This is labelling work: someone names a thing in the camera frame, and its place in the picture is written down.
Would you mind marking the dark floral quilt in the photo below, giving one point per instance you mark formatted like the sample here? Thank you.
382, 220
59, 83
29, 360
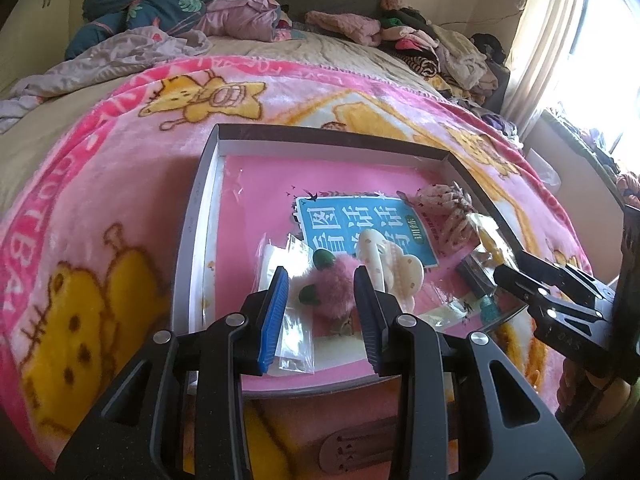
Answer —
150, 0

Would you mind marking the pink fluffy hair clip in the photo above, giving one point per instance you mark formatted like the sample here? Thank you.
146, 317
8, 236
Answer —
332, 285

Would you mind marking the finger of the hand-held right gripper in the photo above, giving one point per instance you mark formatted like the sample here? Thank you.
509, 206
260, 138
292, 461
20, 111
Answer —
520, 285
550, 272

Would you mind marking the polka dot bow hair clip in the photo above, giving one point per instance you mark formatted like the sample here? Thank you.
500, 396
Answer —
450, 210

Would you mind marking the pile of mixed clothes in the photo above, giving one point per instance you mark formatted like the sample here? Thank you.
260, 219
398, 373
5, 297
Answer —
460, 55

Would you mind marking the white plastic bag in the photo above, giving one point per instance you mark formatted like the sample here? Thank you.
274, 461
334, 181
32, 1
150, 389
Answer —
542, 170

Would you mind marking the white hair claw clip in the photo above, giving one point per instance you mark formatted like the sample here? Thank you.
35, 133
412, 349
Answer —
395, 265

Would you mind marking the bead earrings clear packet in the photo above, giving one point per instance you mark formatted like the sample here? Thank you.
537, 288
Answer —
297, 340

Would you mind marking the cream curtain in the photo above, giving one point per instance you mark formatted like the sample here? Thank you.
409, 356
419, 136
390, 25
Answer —
545, 35

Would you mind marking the grey cardboard box tray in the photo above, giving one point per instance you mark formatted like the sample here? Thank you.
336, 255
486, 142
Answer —
200, 200

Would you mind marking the brown hair clip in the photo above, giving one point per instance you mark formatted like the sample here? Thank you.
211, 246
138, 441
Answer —
350, 452

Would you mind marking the window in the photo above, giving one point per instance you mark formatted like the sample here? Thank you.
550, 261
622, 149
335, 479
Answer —
600, 60

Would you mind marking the dark purple garment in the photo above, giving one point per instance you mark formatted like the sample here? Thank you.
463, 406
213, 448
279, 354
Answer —
500, 127

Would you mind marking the blue card of hair pins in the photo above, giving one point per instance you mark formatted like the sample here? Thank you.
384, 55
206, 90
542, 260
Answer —
475, 275

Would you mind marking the cream wardrobe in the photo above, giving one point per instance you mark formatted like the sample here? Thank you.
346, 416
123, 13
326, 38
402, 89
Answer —
45, 5

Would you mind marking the pink printed blanket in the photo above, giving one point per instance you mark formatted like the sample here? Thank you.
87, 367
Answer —
100, 185

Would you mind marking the pink fleece garment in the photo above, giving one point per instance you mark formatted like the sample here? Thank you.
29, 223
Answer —
345, 25

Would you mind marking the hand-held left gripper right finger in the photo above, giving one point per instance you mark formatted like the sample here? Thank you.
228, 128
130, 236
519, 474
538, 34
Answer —
367, 310

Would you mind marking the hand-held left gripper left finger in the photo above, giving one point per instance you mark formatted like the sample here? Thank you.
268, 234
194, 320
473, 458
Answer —
272, 320

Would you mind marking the lilac crumpled sheet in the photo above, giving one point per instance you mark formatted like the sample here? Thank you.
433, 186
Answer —
100, 55

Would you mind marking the lilac garment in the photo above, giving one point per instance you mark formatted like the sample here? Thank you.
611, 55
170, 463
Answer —
240, 17

